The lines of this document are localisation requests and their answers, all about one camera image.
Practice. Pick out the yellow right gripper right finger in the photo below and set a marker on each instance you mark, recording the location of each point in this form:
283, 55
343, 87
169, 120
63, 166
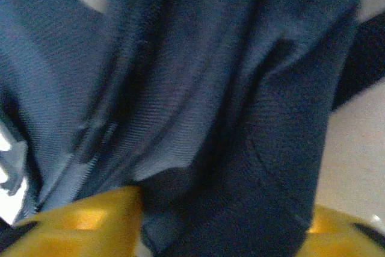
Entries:
346, 236

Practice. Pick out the navy blue backpack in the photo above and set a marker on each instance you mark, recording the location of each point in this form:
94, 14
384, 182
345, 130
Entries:
180, 88

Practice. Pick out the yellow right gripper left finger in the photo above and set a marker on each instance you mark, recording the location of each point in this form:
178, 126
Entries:
90, 227

